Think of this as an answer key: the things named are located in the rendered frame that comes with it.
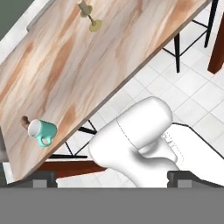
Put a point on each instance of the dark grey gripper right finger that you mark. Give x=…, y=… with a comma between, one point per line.
x=180, y=176

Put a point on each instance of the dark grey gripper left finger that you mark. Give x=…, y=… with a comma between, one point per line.
x=43, y=176

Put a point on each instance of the teal mug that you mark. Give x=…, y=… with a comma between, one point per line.
x=46, y=131

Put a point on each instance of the stool, brown seat, black legs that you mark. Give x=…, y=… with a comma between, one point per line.
x=70, y=167
x=216, y=46

